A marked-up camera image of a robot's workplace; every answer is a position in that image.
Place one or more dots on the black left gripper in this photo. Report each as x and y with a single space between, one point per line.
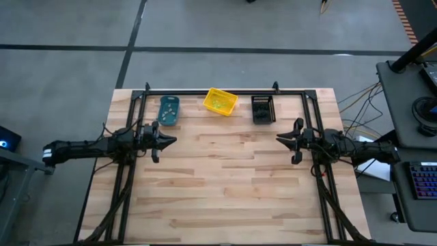
149 138

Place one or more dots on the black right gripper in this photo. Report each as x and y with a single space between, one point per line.
305 138

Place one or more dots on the yellow plastic basket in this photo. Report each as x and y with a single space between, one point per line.
220 102

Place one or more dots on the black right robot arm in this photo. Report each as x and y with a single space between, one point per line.
358 148

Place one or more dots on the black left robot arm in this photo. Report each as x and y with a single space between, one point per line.
88 147

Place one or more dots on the teal plastic basket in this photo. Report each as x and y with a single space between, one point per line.
169 111

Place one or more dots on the black plastic basket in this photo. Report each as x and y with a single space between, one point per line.
263 109

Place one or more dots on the white paper sheet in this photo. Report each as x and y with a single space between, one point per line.
375 169

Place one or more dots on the grey desk with pole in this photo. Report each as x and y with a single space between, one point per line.
399 102

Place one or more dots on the grey desk with keyboard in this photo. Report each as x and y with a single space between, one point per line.
399 191

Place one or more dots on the black caster wheel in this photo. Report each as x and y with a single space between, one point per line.
395 216

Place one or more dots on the black round stand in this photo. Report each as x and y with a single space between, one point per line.
421 116

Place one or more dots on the yellow tripod legs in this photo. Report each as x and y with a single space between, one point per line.
323 6

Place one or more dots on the grey metal cart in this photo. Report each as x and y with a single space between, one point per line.
27 167

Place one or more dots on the backlit black keyboard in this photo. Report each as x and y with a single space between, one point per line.
423 179

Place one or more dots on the black diagonal pole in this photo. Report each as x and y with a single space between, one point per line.
413 51

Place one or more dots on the black box with blue light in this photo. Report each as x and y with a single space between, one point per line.
12 138

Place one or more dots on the black tablet device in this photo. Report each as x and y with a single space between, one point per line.
431 78

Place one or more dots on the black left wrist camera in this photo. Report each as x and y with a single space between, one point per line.
155 156

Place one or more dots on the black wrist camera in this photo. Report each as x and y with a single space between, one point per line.
155 156
297 158

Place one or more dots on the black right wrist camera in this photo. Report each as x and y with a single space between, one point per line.
297 158

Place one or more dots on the black aluminium table frame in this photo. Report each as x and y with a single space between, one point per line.
222 92

